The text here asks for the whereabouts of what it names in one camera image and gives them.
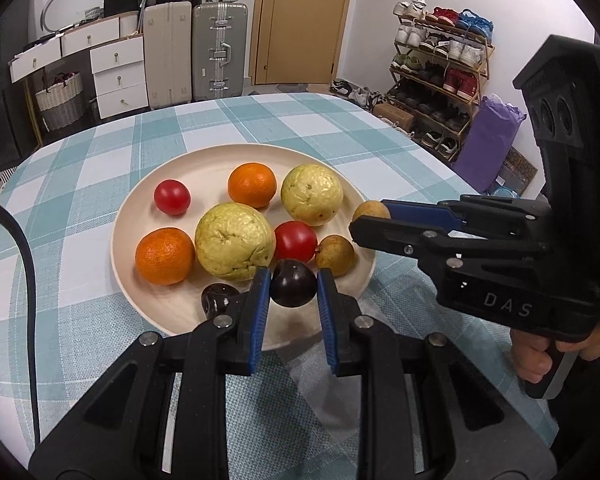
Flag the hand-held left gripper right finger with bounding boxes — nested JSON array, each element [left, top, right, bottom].
[[316, 268, 558, 480]]

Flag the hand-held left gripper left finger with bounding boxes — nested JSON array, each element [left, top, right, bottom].
[[28, 267, 272, 480]]

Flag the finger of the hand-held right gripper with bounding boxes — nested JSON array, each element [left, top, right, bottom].
[[349, 216, 551, 282], [382, 195, 553, 241]]

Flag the brown longan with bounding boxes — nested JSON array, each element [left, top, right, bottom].
[[314, 235, 356, 278], [352, 200, 392, 223]]

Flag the dark purple plum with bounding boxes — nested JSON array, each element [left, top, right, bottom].
[[201, 283, 241, 320], [270, 259, 317, 308]]

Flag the yellow-green guava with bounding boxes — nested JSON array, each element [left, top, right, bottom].
[[195, 202, 276, 282], [280, 164, 344, 226]]

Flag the red tomato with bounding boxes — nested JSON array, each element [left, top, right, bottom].
[[153, 179, 192, 216], [273, 220, 318, 264]]

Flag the orange mandarin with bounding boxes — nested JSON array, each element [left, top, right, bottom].
[[228, 162, 277, 209], [135, 227, 196, 286]]

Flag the cream round plate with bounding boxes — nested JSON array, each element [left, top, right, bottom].
[[109, 144, 378, 352]]

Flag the person's right hand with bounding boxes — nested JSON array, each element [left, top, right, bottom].
[[510, 325, 600, 385]]

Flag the purple bag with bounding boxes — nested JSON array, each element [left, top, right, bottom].
[[451, 95, 527, 193]]

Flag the patterned brown mat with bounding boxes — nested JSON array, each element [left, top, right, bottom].
[[495, 146, 538, 193]]

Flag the cardboard box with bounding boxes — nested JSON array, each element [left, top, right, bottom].
[[373, 103, 416, 132]]

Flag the pairs of loose sneakers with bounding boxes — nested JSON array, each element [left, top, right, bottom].
[[329, 79, 386, 108]]

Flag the wooden shoe rack with shoes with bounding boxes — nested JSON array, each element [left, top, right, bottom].
[[386, 0, 494, 158]]

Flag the wooden door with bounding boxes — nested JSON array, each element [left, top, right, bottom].
[[248, 0, 357, 86]]

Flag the silver suitcase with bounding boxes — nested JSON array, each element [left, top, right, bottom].
[[191, 2, 249, 102]]

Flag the beige suitcase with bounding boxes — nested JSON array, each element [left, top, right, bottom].
[[144, 1, 193, 109]]

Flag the woven laundry basket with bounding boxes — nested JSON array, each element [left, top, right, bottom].
[[35, 72, 84, 132]]

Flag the white drawer cabinet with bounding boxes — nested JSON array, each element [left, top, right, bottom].
[[8, 15, 150, 121]]

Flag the yellow stick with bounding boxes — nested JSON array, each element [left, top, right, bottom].
[[22, 80, 43, 146]]

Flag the grey oval hoop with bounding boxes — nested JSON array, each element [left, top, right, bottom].
[[40, 0, 116, 36]]

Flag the black cable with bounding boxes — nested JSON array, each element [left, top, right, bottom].
[[0, 194, 42, 445]]

